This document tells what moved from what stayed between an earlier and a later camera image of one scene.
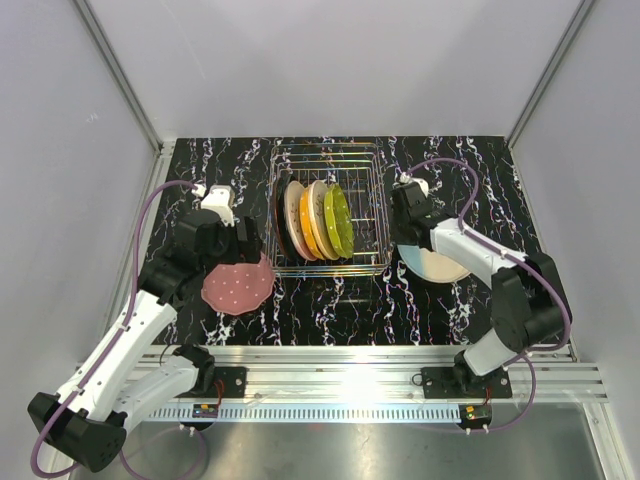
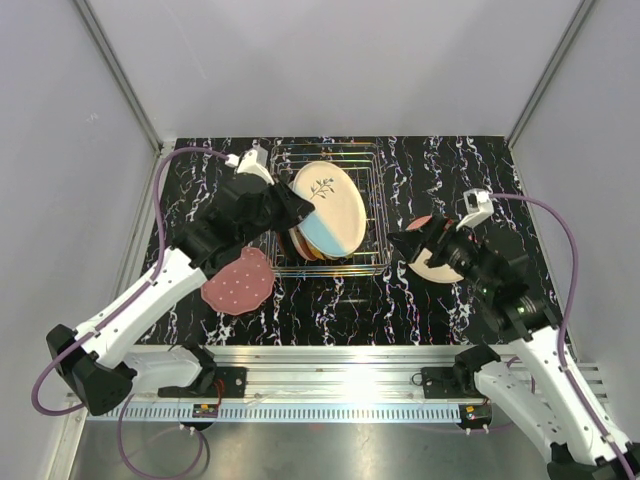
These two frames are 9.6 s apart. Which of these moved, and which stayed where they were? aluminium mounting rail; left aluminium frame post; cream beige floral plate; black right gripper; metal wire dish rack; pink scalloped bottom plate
Moved: cream beige floral plate; black right gripper
Stayed: left aluminium frame post; pink scalloped bottom plate; metal wire dish rack; aluminium mounting rail
